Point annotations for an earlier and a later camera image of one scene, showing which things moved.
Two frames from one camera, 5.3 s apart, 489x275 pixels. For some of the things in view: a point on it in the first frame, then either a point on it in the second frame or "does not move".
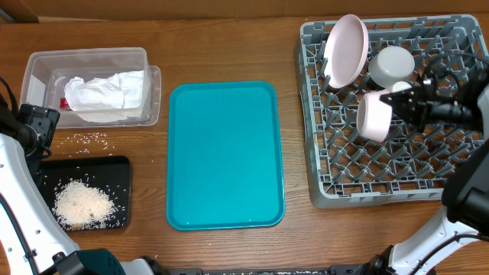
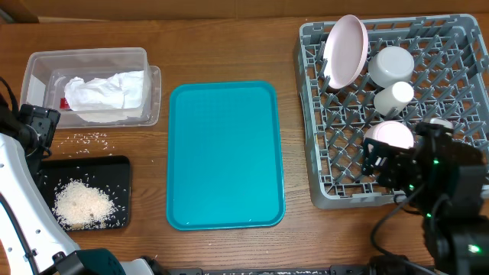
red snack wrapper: (63, 104) does not move
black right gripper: (421, 105) → (395, 158)
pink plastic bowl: (374, 116) → (390, 132)
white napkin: (95, 94) does not move
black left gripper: (43, 119) does not move
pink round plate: (345, 50) does not move
